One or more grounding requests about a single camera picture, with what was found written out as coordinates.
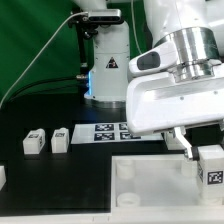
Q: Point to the white sheet with markers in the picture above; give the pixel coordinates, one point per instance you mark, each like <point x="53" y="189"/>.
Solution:
<point x="107" y="133"/>

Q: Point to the white square tabletop tray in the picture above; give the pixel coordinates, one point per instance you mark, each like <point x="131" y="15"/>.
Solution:
<point x="163" y="189"/>

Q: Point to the white block left edge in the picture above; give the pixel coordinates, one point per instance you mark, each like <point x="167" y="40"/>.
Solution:
<point x="2" y="177"/>

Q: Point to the black camera stand pole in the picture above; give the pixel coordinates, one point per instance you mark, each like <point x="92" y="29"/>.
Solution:
<point x="82" y="34"/>

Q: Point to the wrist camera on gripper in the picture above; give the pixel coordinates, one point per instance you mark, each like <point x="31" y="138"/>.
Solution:
<point x="154" y="61"/>

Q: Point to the white front rail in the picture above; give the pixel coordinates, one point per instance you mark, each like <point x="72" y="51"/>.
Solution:
<point x="58" y="219"/>

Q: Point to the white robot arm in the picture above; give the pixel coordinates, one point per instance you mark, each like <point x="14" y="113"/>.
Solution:
<point x="196" y="27"/>

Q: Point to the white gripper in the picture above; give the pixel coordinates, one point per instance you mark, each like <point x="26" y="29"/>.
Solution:
<point x="156" y="103"/>

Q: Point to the black camera on mount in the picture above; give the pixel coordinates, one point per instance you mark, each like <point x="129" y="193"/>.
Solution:
<point x="104" y="16"/>

